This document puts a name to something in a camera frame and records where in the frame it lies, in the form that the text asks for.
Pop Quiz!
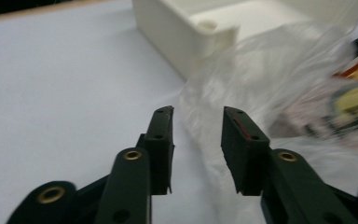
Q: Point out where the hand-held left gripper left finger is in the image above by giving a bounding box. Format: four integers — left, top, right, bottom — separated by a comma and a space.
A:
94, 105, 175, 224

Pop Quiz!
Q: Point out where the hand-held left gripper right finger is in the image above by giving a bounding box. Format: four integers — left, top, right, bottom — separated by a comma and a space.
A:
220, 105, 358, 224

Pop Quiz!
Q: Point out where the clear plastic bag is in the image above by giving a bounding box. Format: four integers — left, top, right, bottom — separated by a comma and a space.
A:
178, 17, 358, 224

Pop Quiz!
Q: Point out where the white plastic bin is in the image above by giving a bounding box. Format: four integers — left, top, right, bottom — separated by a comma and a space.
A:
131, 0, 358, 81

